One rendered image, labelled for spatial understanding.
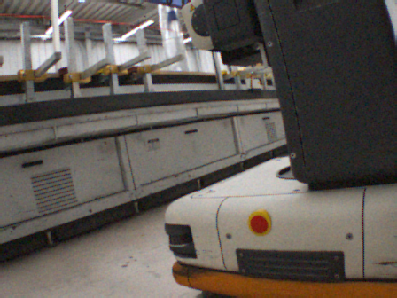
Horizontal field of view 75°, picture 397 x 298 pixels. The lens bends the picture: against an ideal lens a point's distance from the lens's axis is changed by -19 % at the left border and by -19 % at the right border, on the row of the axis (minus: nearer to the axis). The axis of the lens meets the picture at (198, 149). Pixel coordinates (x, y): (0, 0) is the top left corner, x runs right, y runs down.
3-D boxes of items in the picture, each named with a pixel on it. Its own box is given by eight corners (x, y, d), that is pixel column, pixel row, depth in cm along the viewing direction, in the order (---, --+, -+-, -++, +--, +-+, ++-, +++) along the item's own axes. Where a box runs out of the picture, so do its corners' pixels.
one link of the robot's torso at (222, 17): (305, 66, 84) (284, -8, 82) (262, 57, 62) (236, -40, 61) (230, 85, 101) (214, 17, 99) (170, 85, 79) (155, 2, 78)
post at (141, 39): (155, 102, 179) (143, 27, 177) (151, 103, 177) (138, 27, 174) (151, 104, 181) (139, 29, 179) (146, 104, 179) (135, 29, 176)
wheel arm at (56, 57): (62, 60, 108) (61, 50, 108) (55, 60, 105) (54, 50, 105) (27, 90, 136) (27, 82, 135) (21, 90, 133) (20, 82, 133)
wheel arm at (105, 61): (112, 65, 127) (111, 56, 127) (106, 65, 125) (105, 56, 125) (68, 91, 155) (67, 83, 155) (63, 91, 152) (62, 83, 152)
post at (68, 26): (81, 105, 141) (72, 16, 138) (75, 105, 138) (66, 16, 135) (78, 106, 143) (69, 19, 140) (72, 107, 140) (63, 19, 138)
